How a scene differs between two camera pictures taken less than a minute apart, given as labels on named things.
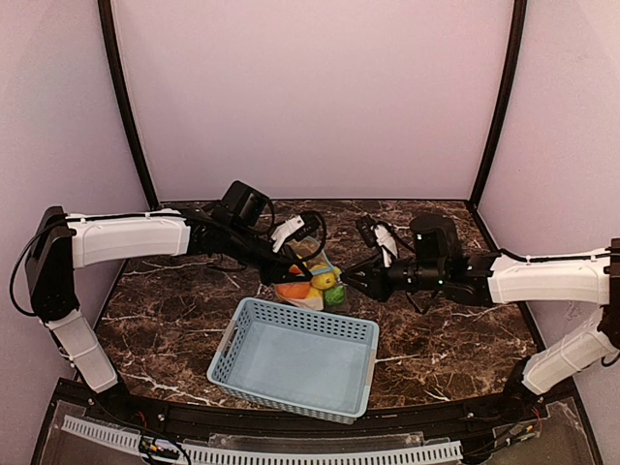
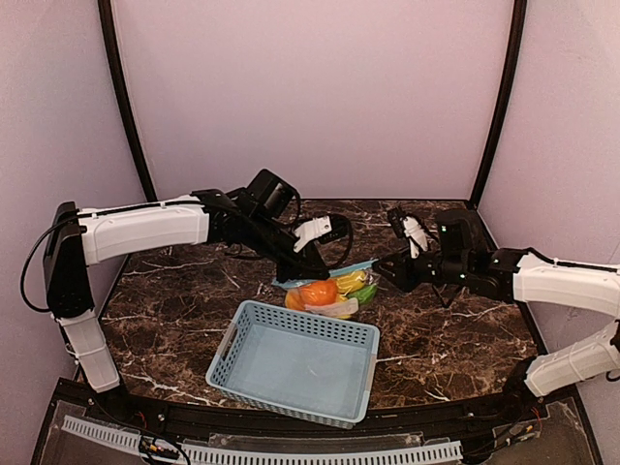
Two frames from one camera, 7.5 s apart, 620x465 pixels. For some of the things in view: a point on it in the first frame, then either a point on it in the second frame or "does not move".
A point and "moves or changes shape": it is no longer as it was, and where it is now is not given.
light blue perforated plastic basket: x=318 y=364 does not move
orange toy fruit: x=294 y=290 -> x=323 y=293
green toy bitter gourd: x=334 y=295 -> x=365 y=295
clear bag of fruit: x=325 y=290 moves or changes shape
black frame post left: x=118 y=74 does not move
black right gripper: x=379 y=279 -> x=404 y=270
